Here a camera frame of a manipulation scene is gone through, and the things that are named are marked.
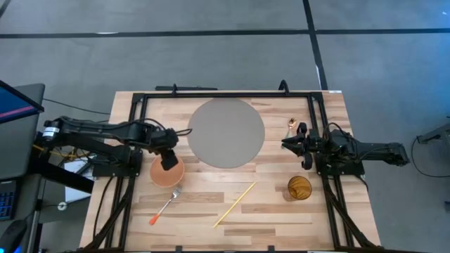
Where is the amber ribbed glass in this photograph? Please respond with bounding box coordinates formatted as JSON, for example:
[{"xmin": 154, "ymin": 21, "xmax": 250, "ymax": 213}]
[{"xmin": 286, "ymin": 175, "xmax": 313, "ymax": 202}]

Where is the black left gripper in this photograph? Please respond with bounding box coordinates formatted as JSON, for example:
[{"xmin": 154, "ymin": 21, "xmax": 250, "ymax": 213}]
[{"xmin": 151, "ymin": 127, "xmax": 180, "ymax": 171}]

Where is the computer monitor blue screen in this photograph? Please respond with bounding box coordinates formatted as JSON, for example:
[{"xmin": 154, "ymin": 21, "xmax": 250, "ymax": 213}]
[{"xmin": 0, "ymin": 79, "xmax": 46, "ymax": 124}]

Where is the yellow straw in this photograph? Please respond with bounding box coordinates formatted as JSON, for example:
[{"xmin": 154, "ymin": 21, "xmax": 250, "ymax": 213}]
[{"xmin": 213, "ymin": 181, "xmax": 257, "ymax": 228}]

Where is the black desk support beam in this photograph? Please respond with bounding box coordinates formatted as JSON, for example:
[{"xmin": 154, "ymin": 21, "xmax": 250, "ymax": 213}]
[{"xmin": 30, "ymin": 147, "xmax": 96, "ymax": 194}]

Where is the black computer mouse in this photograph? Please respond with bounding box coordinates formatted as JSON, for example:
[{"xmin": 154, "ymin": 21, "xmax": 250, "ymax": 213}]
[{"xmin": 0, "ymin": 219, "xmax": 28, "ymax": 253}]

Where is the black metal table frame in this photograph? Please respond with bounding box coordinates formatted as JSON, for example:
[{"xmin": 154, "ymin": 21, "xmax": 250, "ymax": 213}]
[{"xmin": 79, "ymin": 91, "xmax": 380, "ymax": 253}]

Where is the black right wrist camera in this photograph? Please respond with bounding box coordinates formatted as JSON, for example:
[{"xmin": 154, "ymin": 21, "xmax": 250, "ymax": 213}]
[{"xmin": 330, "ymin": 129, "xmax": 349, "ymax": 149}]

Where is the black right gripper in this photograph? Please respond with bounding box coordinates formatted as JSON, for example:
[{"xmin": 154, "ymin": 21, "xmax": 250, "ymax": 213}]
[{"xmin": 281, "ymin": 122, "xmax": 331, "ymax": 170}]

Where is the grey metal stand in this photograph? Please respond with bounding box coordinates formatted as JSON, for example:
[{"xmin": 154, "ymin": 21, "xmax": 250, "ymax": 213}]
[{"xmin": 417, "ymin": 122, "xmax": 450, "ymax": 145}]

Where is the yellow cable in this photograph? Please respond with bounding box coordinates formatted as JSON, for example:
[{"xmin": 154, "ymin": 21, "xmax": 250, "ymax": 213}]
[{"xmin": 33, "ymin": 144, "xmax": 93, "ymax": 160}]

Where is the keyboard with blue backlight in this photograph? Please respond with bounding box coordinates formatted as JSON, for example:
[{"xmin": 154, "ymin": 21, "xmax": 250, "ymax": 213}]
[{"xmin": 0, "ymin": 181, "xmax": 18, "ymax": 221}]

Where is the black floor cable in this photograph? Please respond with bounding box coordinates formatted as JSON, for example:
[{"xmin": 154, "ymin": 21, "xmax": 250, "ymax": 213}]
[
  {"xmin": 43, "ymin": 98, "xmax": 112, "ymax": 116},
  {"xmin": 410, "ymin": 135, "xmax": 450, "ymax": 179}
]

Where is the black bar at table edge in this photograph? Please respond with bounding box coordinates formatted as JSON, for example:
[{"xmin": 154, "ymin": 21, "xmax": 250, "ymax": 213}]
[{"xmin": 155, "ymin": 84, "xmax": 219, "ymax": 92}]

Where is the copper spoon green handle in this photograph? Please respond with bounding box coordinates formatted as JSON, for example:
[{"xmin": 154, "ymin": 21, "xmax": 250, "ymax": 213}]
[{"xmin": 283, "ymin": 117, "xmax": 298, "ymax": 141}]

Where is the terracotta bowl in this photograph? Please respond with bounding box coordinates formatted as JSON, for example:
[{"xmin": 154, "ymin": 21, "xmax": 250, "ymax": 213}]
[{"xmin": 149, "ymin": 154, "xmax": 186, "ymax": 188}]

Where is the round grey mat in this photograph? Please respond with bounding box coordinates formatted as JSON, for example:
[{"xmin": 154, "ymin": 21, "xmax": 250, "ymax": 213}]
[{"xmin": 186, "ymin": 97, "xmax": 266, "ymax": 169}]

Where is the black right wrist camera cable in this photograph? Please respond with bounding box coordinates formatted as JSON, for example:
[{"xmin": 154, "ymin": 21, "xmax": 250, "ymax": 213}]
[{"xmin": 322, "ymin": 122, "xmax": 344, "ymax": 138}]

